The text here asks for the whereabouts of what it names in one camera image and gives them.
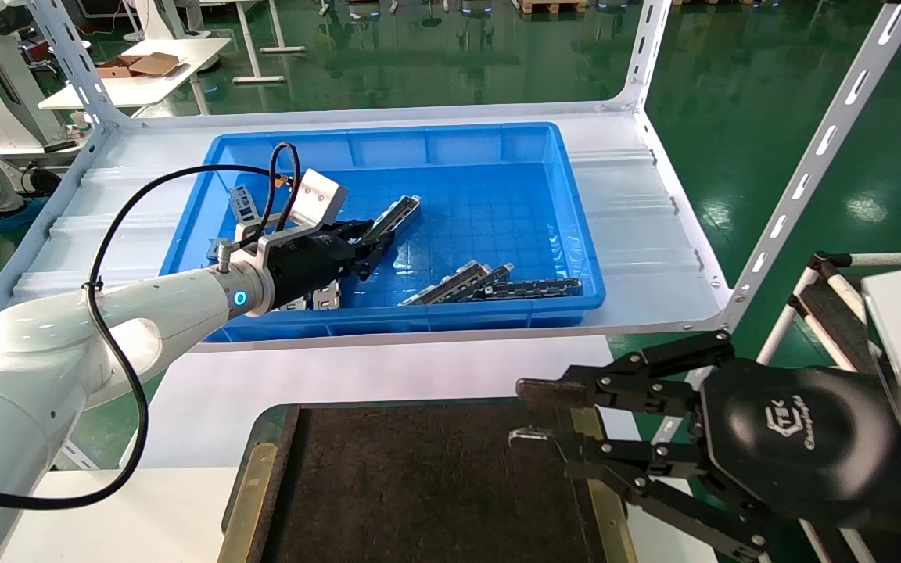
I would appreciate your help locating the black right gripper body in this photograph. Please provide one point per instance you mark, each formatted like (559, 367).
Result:
(795, 438)

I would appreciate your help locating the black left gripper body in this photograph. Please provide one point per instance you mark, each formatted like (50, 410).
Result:
(310, 266)

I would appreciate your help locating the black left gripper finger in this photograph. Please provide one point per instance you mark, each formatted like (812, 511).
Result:
(372, 254)
(358, 231)

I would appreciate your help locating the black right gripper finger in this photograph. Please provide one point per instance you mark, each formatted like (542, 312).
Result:
(654, 469)
(622, 387)

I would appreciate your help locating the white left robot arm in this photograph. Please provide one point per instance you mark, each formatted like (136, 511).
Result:
(52, 336)

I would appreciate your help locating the dark long metal part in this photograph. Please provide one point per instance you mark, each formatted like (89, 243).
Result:
(536, 288)

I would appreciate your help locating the black felt-lined container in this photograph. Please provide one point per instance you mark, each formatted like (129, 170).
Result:
(435, 485)

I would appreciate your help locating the blue plastic bin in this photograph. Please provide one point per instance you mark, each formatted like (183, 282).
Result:
(482, 195)

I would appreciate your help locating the white background table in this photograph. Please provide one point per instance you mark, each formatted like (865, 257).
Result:
(145, 87)

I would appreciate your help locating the open cardboard box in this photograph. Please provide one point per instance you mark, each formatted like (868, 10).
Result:
(141, 65)

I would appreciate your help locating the white metal shelf rack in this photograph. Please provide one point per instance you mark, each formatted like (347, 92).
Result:
(810, 166)

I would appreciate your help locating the wooden pallet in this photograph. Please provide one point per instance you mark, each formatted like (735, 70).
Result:
(551, 6)

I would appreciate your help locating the silver camera mounting bracket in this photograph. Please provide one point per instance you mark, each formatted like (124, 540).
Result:
(274, 238)

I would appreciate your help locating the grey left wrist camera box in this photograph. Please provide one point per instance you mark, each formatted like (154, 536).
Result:
(317, 197)

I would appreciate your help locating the white tube trolley frame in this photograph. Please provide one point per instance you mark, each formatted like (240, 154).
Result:
(818, 301)

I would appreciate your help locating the white table leg frame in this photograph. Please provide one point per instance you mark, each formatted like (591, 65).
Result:
(259, 55)

